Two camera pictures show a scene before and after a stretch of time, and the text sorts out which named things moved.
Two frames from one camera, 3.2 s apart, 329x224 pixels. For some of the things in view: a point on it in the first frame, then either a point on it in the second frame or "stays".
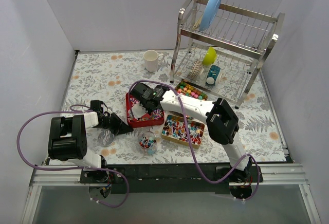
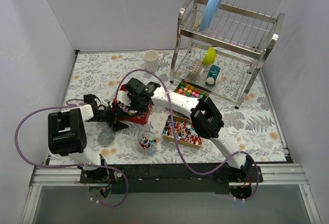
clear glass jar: (147, 143) stays
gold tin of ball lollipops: (175, 129) stays
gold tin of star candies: (186, 87) stays
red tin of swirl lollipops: (156, 117) → (128, 113)
